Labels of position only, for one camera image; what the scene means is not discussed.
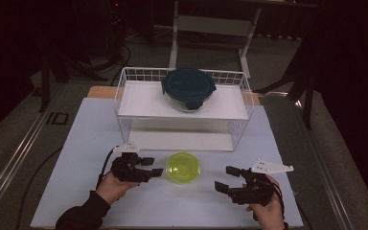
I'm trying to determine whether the white table mat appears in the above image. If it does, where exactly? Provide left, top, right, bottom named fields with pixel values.
left=30, top=97, right=305, bottom=229

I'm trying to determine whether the person's right hand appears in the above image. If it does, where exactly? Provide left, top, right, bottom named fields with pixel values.
left=244, top=175, right=286, bottom=230

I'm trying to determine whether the black cable bundle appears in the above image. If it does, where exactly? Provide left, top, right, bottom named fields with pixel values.
left=60, top=42, right=132, bottom=85

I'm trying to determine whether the black floor cable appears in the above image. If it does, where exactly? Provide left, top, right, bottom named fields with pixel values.
left=14, top=146, right=64, bottom=230

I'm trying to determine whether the green plastic bowl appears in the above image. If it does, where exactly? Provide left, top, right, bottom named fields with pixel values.
left=165, top=151, right=201, bottom=185

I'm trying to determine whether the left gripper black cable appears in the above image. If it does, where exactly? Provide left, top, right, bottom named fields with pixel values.
left=96, top=147, right=118, bottom=190

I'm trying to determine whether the white wire shelf rack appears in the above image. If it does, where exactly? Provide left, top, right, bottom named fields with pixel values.
left=114, top=66, right=255, bottom=152

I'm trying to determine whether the white metal desk frame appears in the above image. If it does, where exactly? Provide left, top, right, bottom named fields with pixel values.
left=168, top=0, right=263, bottom=80

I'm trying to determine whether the metal floor rail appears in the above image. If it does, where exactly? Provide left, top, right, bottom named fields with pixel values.
left=0, top=83, right=65, bottom=214
left=291, top=97, right=357, bottom=230

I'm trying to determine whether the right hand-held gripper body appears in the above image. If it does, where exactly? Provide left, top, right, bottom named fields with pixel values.
left=228, top=158, right=295, bottom=207

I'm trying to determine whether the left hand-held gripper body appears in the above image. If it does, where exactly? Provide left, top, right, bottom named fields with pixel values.
left=109, top=140, right=154, bottom=184

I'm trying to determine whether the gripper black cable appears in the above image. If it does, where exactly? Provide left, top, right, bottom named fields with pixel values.
left=269, top=176, right=287, bottom=221
left=96, top=147, right=118, bottom=190

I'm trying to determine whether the dark blue lidded container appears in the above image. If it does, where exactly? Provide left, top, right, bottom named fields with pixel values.
left=160, top=67, right=218, bottom=113

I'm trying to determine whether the dark metal stand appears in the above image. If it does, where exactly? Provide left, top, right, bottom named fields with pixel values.
left=254, top=37, right=319, bottom=130
left=38, top=52, right=70, bottom=113

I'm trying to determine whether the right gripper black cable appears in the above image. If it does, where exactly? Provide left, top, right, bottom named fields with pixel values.
left=269, top=176, right=287, bottom=221

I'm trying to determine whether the person's left hand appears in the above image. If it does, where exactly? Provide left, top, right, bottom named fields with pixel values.
left=95, top=172, right=140, bottom=205

